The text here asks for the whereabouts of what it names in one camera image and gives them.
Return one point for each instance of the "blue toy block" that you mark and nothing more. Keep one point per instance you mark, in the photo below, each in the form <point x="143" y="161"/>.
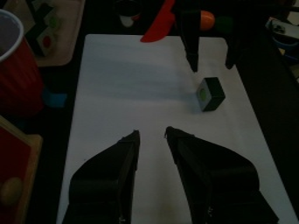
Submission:
<point x="53" y="99"/>

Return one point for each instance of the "thick green-centre sushi piece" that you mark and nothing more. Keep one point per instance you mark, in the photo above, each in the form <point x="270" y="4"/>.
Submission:
<point x="216" y="93"/>

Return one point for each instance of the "orange toy ball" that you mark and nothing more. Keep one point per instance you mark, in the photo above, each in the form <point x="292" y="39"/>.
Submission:
<point x="207" y="20"/>

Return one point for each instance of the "small green-centre sushi piece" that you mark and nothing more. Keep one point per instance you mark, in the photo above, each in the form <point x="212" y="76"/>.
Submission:
<point x="51" y="21"/>

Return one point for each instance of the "small red-centre sushi piece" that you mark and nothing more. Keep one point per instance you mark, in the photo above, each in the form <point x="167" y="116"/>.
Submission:
<point x="43" y="43"/>

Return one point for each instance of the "white and blue gear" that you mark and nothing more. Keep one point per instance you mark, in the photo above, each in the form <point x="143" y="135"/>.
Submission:
<point x="282" y="32"/>

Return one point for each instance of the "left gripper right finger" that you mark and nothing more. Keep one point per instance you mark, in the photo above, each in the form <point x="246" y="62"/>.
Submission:
<point x="218" y="186"/>

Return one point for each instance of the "red plastic cup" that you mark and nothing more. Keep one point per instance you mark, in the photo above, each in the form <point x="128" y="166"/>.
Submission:
<point x="19" y="81"/>

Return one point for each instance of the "white cutting board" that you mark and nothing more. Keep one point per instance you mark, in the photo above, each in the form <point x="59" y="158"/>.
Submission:
<point x="128" y="87"/>

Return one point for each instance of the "thin green-centre sushi slice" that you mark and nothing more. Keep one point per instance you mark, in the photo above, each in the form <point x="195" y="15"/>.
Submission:
<point x="202" y="94"/>

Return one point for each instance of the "red toy knife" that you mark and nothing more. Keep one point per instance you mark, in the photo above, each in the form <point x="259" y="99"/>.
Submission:
<point x="159" y="24"/>

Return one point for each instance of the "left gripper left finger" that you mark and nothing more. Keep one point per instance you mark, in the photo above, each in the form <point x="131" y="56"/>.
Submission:
<point x="104" y="180"/>

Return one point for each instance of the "red wooden knob box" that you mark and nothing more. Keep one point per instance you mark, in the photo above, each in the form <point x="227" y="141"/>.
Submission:
<point x="15" y="163"/>

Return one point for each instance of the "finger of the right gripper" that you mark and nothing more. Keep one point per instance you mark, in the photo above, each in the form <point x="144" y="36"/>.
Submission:
<point x="234" y="46"/>
<point x="191" y="38"/>

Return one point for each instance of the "pink rectangular plate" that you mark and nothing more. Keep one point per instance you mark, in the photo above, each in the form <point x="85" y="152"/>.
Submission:
<point x="69" y="35"/>

